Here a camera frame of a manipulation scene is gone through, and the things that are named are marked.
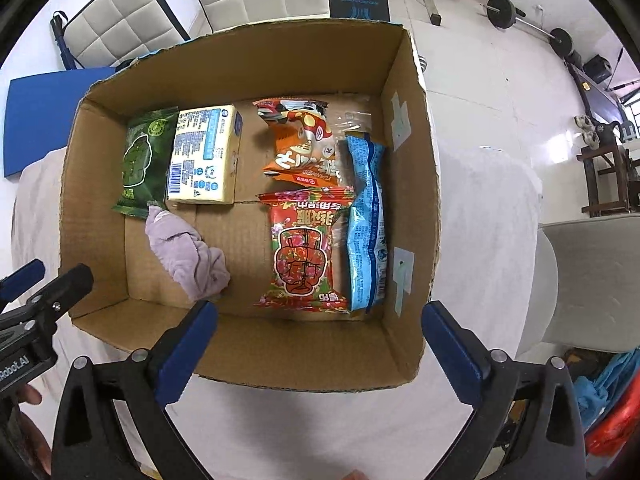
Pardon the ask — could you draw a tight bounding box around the yellow tissue pack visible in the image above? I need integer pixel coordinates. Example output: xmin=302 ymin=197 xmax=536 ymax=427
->
xmin=166 ymin=105 xmax=243 ymax=205

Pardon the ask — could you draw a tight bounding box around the black treadmill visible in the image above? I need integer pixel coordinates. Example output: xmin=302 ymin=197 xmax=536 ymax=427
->
xmin=565 ymin=50 xmax=637 ymax=142

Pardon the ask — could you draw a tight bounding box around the red plastic bag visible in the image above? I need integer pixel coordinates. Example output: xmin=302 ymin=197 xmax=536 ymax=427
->
xmin=586 ymin=376 xmax=640 ymax=457

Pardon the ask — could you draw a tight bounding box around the white quilted chair left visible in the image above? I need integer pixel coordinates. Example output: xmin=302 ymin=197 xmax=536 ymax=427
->
xmin=50 ymin=0 xmax=190 ymax=70

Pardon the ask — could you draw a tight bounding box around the red snack packet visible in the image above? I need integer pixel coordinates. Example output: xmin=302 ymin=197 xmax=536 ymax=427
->
xmin=258 ymin=186 xmax=355 ymax=312

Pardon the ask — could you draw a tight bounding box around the lilac cloth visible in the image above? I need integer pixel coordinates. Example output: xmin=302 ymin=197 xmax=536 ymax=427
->
xmin=145 ymin=205 xmax=231 ymax=301

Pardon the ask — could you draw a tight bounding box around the grey sofa seat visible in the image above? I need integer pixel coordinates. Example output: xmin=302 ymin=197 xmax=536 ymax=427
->
xmin=516 ymin=214 xmax=639 ymax=356

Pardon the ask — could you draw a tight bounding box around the clear plastic packet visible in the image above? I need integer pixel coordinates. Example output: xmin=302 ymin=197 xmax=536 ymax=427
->
xmin=333 ymin=110 xmax=373 ymax=138

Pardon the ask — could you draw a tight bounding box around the black barbell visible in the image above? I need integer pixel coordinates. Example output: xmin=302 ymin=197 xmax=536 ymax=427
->
xmin=484 ymin=0 xmax=574 ymax=58

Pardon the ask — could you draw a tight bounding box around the blue mat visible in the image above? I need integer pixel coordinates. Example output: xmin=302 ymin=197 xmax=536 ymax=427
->
xmin=3 ymin=67 xmax=115 ymax=178

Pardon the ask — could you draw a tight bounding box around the orange snack packet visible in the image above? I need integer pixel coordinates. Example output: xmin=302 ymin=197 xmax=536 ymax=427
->
xmin=254 ymin=98 xmax=338 ymax=188

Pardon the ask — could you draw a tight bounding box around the green snack packet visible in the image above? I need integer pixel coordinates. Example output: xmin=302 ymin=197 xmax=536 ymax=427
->
xmin=113 ymin=107 xmax=179 ymax=219

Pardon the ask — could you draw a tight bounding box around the person's hand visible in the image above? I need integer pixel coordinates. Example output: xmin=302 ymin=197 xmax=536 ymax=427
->
xmin=16 ymin=384 xmax=52 ymax=476

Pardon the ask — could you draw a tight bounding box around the dark wooden stool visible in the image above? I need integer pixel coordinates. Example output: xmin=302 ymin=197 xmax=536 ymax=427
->
xmin=576 ymin=145 xmax=639 ymax=218

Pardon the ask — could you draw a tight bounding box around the brown cardboard box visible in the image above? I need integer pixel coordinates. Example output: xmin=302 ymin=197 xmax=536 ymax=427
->
xmin=60 ymin=18 xmax=440 ymax=392

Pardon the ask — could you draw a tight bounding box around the blue cloth bag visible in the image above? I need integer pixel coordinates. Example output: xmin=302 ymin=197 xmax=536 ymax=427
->
xmin=574 ymin=348 xmax=639 ymax=434

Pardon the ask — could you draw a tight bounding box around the blue snack packet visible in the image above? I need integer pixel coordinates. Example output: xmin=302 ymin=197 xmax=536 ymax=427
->
xmin=346 ymin=134 xmax=388 ymax=311

